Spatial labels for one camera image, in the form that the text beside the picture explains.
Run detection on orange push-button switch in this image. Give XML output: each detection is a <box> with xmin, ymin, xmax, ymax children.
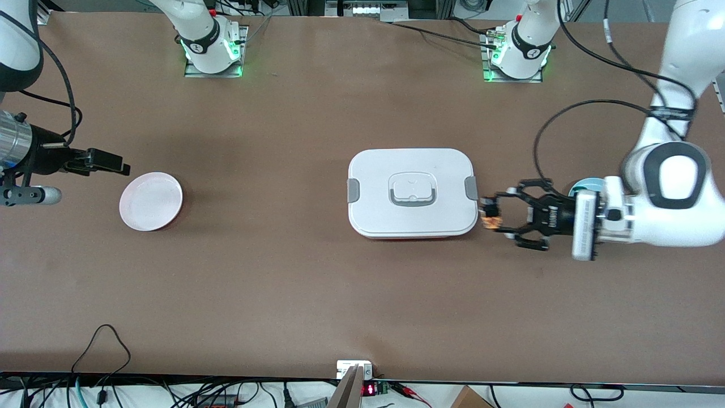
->
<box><xmin>480</xmin><ymin>201</ymin><xmax>504</xmax><ymax>231</ymax></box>

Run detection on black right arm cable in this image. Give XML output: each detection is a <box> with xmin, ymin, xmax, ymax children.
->
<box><xmin>0</xmin><ymin>8</ymin><xmax>83</xmax><ymax>143</ymax></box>

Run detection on pink round plate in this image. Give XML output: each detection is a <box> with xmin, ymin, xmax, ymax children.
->
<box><xmin>119</xmin><ymin>172</ymin><xmax>184</xmax><ymax>232</ymax></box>

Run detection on light blue round plate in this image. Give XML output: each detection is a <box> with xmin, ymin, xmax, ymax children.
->
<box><xmin>568</xmin><ymin>177</ymin><xmax>607</xmax><ymax>197</ymax></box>

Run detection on red wire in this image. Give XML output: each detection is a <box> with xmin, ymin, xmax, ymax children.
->
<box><xmin>391</xmin><ymin>382</ymin><xmax>434</xmax><ymax>407</ymax></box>

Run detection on thin black cable loop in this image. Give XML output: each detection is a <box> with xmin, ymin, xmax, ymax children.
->
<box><xmin>71</xmin><ymin>324</ymin><xmax>133</xmax><ymax>393</ymax></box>

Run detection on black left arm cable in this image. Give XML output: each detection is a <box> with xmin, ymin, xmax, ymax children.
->
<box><xmin>533</xmin><ymin>0</ymin><xmax>699</xmax><ymax>191</ymax></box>

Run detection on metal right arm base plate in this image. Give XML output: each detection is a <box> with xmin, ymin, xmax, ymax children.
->
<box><xmin>183</xmin><ymin>24</ymin><xmax>250</xmax><ymax>79</ymax></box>

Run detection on grey power strip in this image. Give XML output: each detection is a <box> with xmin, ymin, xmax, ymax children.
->
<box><xmin>326</xmin><ymin>0</ymin><xmax>410</xmax><ymax>19</ymax></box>

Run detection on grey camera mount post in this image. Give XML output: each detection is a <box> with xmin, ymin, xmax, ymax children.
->
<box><xmin>327</xmin><ymin>364</ymin><xmax>366</xmax><ymax>408</ymax></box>

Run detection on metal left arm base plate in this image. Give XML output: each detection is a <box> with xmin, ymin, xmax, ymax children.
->
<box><xmin>480</xmin><ymin>28</ymin><xmax>545</xmax><ymax>84</ymax></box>

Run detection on white lunch box grey clips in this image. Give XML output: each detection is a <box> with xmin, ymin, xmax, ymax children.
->
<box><xmin>347</xmin><ymin>148</ymin><xmax>480</xmax><ymax>241</ymax></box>

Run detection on brown cardboard box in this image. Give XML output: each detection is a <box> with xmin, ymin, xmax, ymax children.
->
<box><xmin>450</xmin><ymin>385</ymin><xmax>495</xmax><ymax>408</ymax></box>

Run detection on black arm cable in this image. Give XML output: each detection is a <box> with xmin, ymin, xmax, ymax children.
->
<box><xmin>0</xmin><ymin>8</ymin><xmax>83</xmax><ymax>143</ymax></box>
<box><xmin>533</xmin><ymin>0</ymin><xmax>699</xmax><ymax>191</ymax></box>

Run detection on small white metal bracket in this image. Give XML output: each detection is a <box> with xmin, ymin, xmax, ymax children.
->
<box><xmin>336</xmin><ymin>360</ymin><xmax>373</xmax><ymax>380</ymax></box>

